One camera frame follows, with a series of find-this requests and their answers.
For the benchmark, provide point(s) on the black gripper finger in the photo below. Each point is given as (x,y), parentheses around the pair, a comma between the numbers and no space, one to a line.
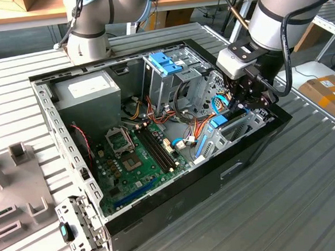
(233,105)
(265,101)

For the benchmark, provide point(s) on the hard disk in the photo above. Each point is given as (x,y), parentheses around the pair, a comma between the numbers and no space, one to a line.
(218,121)

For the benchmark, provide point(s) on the grey metal disk bay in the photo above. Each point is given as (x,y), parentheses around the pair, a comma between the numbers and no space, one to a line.
(257,120)

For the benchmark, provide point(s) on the labelled cardboard box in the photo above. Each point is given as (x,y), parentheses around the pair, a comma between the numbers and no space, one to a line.
(326,97)

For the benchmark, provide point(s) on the white side table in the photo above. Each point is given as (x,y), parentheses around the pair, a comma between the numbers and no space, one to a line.
(318,69)

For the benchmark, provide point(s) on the large brown cardboard box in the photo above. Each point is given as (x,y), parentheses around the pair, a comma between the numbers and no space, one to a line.
(302,42)

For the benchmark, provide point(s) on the grey metal drive cage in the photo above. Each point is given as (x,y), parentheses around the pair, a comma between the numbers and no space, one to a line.
(165,91)

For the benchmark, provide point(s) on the black tripod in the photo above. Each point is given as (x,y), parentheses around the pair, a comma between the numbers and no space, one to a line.
(225,21)

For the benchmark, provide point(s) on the blue plastic drive latch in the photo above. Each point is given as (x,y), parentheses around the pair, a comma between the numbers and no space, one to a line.
(163,63)

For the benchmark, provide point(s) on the black RAM slot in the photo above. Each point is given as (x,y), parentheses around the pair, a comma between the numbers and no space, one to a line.
(152,149)
(155,149)
(159,149)
(162,148)

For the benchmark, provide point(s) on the small brown cardboard box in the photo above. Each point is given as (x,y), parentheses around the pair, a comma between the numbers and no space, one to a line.
(177,17)

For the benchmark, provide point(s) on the green motherboard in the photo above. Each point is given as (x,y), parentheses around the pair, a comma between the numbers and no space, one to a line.
(149,172)

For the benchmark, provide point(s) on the black open PC case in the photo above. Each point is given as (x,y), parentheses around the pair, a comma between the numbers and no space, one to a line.
(190,207)

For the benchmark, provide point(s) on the CPU socket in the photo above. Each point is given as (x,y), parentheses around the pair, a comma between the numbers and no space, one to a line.
(132,163)

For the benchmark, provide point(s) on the blue expansion slot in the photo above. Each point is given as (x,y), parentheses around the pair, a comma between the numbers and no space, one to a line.
(135,193)

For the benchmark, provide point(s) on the grey power supply unit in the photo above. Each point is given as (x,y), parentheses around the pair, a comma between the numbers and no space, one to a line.
(90,113)

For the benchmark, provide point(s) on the black latch with teal tab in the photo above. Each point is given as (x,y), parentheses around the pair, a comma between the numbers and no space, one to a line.
(65,232)

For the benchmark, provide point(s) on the grey parts rack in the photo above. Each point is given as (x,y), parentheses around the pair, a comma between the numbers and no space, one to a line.
(22,181)

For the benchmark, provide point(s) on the brown box on desk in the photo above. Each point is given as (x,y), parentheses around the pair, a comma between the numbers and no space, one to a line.
(32,2)

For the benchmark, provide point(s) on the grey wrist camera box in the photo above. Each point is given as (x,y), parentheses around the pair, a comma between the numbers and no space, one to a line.
(232,66)

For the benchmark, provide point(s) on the white frame metal shelf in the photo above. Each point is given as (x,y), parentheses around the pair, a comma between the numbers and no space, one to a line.
(330,13)

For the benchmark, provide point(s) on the metal slot bracket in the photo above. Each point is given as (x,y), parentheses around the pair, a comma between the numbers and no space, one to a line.
(88,221)

